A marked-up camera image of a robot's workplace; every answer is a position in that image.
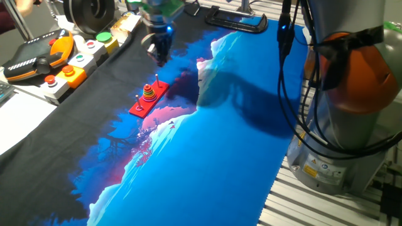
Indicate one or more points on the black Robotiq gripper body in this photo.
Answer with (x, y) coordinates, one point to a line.
(161, 33)

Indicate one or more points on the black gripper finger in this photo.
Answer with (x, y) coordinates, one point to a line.
(164, 55)
(149, 42)

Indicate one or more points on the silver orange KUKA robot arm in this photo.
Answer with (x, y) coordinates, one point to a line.
(351, 141)

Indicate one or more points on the large orange Hanoi disc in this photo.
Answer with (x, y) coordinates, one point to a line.
(149, 97)

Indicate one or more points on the largest pink Hanoi disc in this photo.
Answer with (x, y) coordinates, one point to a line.
(150, 100)

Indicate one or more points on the red Hanoi base with pegs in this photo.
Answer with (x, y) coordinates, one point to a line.
(144, 110)

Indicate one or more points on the person's hand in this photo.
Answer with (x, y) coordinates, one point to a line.
(25, 6)

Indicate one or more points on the tan cardboard box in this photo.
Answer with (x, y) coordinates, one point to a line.
(124, 26)

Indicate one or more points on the yellow box green button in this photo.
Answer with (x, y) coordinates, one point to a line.
(108, 42)

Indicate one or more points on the white box red button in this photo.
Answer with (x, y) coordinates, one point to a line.
(55, 88)
(92, 48)

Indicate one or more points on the black round spool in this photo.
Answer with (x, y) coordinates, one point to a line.
(89, 15)

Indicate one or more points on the white box green button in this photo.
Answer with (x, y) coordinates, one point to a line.
(82, 61)

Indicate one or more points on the black C-clamp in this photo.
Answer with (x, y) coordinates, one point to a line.
(235, 23)

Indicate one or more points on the orange box orange button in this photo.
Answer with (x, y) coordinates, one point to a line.
(73, 77)

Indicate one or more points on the grey metal bar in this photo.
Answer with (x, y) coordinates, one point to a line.
(50, 11)
(19, 22)

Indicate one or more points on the black orange teach pendant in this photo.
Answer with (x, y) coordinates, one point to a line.
(34, 56)

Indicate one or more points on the blue black printed cloth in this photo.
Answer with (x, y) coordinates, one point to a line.
(204, 172)

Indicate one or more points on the white paper sheet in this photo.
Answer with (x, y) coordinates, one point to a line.
(22, 119)

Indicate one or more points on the grey keyboard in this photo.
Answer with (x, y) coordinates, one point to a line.
(4, 91)

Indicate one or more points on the yellow white warning label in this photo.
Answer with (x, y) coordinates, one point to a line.
(323, 170)

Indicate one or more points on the black box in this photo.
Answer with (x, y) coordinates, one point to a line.
(391, 201)

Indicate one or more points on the green wrist mount plate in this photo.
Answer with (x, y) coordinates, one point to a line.
(169, 7)

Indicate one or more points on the silver metal post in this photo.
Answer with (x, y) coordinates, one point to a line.
(245, 7)

